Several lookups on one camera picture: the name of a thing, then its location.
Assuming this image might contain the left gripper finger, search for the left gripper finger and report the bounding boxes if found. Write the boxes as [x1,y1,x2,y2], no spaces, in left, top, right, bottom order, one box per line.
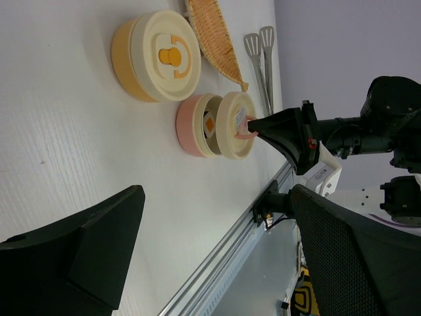
[1,185,145,315]

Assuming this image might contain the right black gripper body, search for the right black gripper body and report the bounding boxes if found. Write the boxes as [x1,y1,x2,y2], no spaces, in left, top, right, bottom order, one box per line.
[300,100,322,175]

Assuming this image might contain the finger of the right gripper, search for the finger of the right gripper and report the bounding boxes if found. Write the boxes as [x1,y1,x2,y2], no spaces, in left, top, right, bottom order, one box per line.
[259,134,306,175]
[247,108,303,148]

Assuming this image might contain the cream lid pink handle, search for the cream lid pink handle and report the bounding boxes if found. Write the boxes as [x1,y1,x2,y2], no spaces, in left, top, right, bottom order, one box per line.
[216,92,257,160]

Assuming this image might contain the sushi roll toy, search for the sushi roll toy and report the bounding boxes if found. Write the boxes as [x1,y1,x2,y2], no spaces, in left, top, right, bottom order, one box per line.
[203,111,215,139]

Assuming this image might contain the metal serving tongs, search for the metal serving tongs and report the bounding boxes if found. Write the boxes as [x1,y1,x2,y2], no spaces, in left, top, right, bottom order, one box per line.
[243,26,275,117]

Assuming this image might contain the pink round lunch box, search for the pink round lunch box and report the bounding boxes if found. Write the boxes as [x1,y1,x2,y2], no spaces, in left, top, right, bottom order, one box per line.
[176,93,222,158]

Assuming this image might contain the cream lid orange handle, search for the cream lid orange handle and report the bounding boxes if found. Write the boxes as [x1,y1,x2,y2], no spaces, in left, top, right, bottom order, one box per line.
[131,10,201,101]

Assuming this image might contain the orange round lunch box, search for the orange round lunch box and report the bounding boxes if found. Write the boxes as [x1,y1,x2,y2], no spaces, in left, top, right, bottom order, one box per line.
[111,18,157,103]

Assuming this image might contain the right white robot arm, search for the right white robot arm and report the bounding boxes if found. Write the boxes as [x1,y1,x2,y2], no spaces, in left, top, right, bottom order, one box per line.
[247,76,420,315]

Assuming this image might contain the woven boat-shaped basket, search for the woven boat-shaped basket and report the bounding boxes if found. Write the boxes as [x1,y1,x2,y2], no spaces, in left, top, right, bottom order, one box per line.
[185,0,249,92]

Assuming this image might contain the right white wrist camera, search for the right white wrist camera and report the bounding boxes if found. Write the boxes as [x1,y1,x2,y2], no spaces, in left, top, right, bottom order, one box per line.
[305,142,342,198]

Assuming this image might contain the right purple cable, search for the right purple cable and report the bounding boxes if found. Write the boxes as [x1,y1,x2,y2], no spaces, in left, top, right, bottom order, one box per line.
[366,212,421,230]

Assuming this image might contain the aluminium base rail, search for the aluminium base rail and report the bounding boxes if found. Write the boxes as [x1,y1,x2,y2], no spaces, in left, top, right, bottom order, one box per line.
[159,163,292,315]

